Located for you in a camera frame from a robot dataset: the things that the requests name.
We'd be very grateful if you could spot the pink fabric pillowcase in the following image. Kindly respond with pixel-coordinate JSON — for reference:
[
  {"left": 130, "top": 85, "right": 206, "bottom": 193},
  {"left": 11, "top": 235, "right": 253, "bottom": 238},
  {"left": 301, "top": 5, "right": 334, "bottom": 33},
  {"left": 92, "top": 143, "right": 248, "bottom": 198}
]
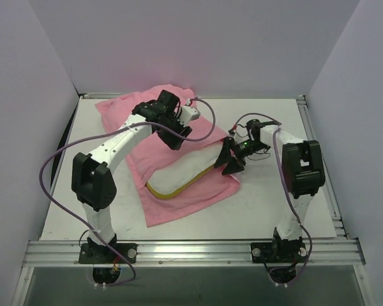
[{"left": 94, "top": 83, "right": 242, "bottom": 228}]

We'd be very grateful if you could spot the white pillow yellow edge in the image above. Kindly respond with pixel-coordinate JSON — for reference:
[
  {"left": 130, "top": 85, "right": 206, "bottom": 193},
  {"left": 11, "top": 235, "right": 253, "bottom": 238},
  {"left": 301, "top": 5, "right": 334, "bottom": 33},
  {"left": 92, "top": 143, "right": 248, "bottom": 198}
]
[{"left": 146, "top": 142, "right": 223, "bottom": 200}]

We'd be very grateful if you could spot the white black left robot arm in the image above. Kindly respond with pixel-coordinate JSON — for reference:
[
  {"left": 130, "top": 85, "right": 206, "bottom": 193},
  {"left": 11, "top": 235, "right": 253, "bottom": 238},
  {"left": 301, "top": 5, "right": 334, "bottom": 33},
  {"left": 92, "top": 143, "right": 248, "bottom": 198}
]
[{"left": 71, "top": 90, "right": 200, "bottom": 262}]

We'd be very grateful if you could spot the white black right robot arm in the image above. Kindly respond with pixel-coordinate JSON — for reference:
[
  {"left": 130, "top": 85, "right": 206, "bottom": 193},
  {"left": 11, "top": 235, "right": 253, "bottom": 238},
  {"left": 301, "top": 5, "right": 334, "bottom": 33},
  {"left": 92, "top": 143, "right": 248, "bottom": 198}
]
[{"left": 214, "top": 119, "right": 326, "bottom": 261}]

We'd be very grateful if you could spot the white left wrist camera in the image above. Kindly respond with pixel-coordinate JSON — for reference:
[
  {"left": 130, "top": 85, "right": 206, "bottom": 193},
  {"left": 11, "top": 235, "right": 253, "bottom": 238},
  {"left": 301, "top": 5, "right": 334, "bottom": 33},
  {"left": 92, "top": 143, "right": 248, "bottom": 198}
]
[{"left": 178, "top": 105, "right": 200, "bottom": 126}]

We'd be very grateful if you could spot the aluminium right side rail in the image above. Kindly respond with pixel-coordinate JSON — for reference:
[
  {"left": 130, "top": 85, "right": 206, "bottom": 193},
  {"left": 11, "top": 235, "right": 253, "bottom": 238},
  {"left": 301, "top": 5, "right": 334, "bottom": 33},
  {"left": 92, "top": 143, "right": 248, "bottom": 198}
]
[{"left": 296, "top": 94, "right": 350, "bottom": 240}]

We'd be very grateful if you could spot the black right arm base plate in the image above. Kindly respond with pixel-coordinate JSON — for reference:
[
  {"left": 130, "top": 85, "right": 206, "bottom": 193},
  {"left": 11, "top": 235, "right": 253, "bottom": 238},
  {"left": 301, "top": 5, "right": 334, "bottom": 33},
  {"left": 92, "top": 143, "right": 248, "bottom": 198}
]
[{"left": 250, "top": 240, "right": 308, "bottom": 264}]

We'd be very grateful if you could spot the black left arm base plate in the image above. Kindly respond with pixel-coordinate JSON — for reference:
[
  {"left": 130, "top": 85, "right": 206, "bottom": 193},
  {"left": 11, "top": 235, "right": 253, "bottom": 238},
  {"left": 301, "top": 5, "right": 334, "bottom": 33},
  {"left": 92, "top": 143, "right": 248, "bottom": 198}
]
[{"left": 78, "top": 242, "right": 138, "bottom": 264}]

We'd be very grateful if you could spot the aluminium front frame rail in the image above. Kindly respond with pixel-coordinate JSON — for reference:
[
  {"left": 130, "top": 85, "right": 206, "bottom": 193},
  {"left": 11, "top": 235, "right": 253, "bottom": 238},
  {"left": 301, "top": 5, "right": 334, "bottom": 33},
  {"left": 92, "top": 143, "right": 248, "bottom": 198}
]
[{"left": 22, "top": 237, "right": 365, "bottom": 268}]

